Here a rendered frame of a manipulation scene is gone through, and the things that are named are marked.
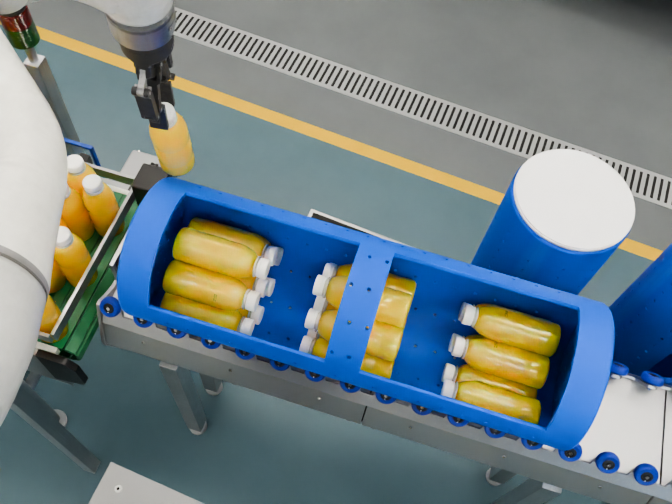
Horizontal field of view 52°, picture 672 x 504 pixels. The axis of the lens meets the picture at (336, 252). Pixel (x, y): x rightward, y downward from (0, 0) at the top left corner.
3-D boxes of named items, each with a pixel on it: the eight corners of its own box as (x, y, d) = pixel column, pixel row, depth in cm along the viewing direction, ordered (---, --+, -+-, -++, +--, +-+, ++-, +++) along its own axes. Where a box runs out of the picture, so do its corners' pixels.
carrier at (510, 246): (526, 383, 227) (513, 304, 241) (648, 254, 151) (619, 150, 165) (442, 383, 225) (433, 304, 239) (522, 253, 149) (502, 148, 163)
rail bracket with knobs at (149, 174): (162, 224, 161) (155, 200, 152) (134, 216, 162) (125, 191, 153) (179, 191, 166) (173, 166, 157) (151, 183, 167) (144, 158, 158)
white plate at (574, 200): (649, 250, 150) (646, 252, 151) (619, 149, 164) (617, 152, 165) (525, 249, 148) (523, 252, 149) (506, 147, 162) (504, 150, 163)
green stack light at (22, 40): (31, 53, 150) (23, 36, 146) (4, 45, 151) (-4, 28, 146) (45, 33, 153) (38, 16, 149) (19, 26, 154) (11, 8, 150)
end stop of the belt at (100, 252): (57, 340, 140) (53, 335, 138) (54, 339, 140) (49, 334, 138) (141, 188, 160) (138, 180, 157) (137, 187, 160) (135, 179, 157)
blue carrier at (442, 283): (548, 468, 134) (609, 425, 109) (131, 336, 141) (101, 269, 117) (565, 340, 148) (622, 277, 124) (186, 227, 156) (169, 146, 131)
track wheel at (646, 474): (663, 472, 131) (661, 466, 133) (640, 465, 132) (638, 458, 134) (654, 490, 133) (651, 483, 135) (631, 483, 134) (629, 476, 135)
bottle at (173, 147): (201, 168, 131) (190, 124, 116) (168, 182, 130) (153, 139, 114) (186, 140, 133) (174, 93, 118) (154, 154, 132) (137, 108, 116)
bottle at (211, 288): (178, 253, 135) (257, 278, 133) (173, 283, 137) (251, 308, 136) (164, 265, 129) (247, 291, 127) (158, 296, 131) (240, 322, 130)
